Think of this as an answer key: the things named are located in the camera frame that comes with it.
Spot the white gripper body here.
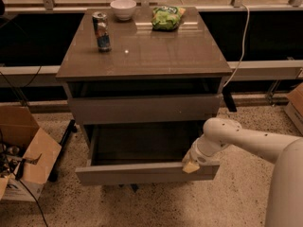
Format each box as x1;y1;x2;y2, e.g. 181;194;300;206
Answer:
182;137;221;166

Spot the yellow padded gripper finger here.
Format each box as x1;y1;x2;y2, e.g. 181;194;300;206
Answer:
183;160;200;174

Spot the grey drawer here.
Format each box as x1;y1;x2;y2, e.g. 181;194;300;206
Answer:
76;121;220;185
68;95;222;125

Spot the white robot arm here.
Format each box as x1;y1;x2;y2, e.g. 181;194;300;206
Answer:
183;117;303;227

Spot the grey top drawer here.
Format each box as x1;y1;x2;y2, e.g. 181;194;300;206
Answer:
68;95;222;125

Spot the grey drawer cabinet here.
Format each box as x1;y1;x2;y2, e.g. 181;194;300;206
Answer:
55;7;233;144

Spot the open cardboard box left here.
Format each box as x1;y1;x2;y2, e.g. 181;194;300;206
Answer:
0;106;61;201

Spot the black stand foot right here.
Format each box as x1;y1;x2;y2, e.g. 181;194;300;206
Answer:
223;87;237;113

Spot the cardboard box right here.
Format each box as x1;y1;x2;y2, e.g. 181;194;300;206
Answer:
284;82;303;134

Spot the black bar on floor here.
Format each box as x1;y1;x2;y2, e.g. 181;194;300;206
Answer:
48;119;78;183

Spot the green chip bag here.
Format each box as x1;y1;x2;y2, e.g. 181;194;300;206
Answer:
151;6;186;31

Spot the white bowl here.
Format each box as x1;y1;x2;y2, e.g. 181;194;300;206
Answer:
110;0;136;21

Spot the blue drink can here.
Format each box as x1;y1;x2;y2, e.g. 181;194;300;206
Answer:
92;11;112;52

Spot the white cable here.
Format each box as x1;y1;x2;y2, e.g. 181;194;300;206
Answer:
223;3;251;89

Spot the black cable on floor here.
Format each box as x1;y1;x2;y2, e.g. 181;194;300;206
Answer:
17;178;50;227

